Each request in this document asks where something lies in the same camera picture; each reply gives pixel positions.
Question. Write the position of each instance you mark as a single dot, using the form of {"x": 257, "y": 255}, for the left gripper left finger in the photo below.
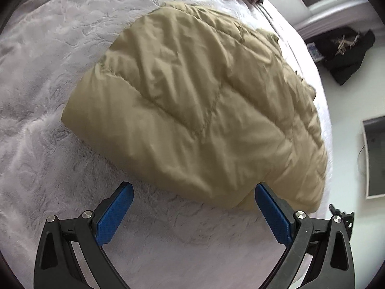
{"x": 56, "y": 265}

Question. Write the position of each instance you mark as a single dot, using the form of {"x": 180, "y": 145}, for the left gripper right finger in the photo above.
{"x": 327, "y": 241}

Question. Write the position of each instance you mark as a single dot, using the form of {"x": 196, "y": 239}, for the tan puffer jacket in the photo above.
{"x": 195, "y": 102}

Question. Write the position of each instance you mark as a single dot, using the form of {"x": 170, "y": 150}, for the white framed monitor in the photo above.
{"x": 374, "y": 144}

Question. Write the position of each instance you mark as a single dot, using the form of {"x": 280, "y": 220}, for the white radiator under window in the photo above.
{"x": 327, "y": 15}

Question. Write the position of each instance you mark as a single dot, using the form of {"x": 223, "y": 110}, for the lavender embossed bedspread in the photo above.
{"x": 164, "y": 241}

